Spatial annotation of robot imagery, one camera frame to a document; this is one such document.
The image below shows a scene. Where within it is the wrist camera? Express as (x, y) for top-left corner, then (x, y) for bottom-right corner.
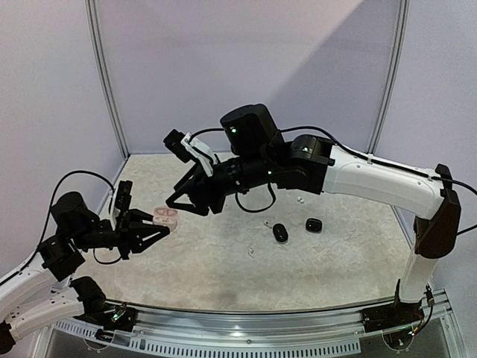
(109, 180), (133, 221)
(163, 129), (218, 177)

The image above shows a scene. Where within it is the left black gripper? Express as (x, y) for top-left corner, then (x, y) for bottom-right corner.
(72, 207), (170, 260)

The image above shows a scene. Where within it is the aluminium corner post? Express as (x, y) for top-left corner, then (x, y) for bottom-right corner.
(85, 0), (130, 160)
(366, 0), (409, 154)

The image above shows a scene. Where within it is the pinkish white round case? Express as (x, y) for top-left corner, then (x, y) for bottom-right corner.
(153, 207), (178, 231)

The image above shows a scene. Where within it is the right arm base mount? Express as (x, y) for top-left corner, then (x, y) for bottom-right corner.
(361, 280), (435, 336)

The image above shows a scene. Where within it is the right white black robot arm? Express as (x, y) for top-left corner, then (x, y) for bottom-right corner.
(164, 104), (462, 325)

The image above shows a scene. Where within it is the left aluminium corner post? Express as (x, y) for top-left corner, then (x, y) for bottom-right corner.
(85, 0), (130, 160)

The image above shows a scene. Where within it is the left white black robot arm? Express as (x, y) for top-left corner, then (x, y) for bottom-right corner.
(1, 192), (170, 354)

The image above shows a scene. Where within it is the clear earbud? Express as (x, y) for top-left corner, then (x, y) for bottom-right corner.
(247, 247), (256, 260)

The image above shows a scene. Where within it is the black charging case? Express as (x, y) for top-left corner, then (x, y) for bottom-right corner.
(306, 218), (323, 233)
(272, 223), (288, 245)

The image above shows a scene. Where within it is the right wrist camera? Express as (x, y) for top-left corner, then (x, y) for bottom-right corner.
(163, 129), (218, 177)

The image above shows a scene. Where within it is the aluminium front rail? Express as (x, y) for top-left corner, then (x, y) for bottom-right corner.
(34, 290), (467, 357)

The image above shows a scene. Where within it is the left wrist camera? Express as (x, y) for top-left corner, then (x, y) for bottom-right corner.
(109, 180), (133, 221)

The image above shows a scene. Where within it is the right aluminium corner post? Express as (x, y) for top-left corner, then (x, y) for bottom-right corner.
(366, 0), (409, 154)

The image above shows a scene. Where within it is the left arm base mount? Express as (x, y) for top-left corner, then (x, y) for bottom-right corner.
(69, 277), (138, 332)

